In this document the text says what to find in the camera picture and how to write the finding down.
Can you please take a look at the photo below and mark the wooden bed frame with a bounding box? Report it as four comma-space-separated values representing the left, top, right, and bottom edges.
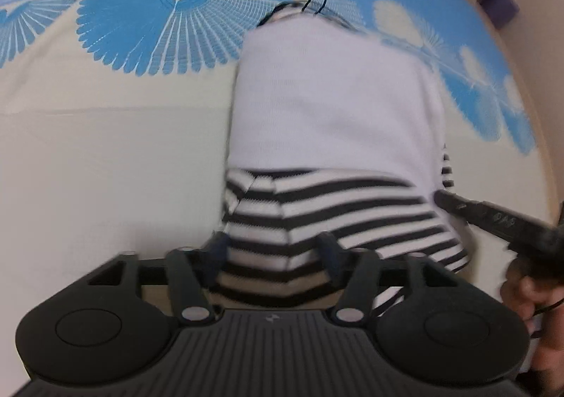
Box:
434, 0, 564, 221

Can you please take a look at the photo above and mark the blue white printed bedsheet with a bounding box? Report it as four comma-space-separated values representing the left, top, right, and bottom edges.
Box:
0, 0, 553, 397

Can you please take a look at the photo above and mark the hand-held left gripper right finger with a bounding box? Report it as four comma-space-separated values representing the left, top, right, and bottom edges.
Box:
317, 231, 461, 325

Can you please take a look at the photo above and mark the black white striped garment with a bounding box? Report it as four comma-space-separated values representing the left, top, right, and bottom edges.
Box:
210, 0, 474, 310

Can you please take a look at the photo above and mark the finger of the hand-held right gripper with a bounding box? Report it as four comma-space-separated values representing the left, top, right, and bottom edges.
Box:
434, 189, 490, 228

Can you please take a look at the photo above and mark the person's right hand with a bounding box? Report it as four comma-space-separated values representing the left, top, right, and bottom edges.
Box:
500, 258, 564, 338

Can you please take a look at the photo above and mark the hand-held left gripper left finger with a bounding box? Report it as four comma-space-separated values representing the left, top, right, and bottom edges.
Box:
86, 232, 229, 325

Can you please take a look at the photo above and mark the purple box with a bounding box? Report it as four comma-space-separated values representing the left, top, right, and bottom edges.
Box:
478, 0, 521, 30

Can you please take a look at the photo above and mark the black cable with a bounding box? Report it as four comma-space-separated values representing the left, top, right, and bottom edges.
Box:
526, 295, 564, 340

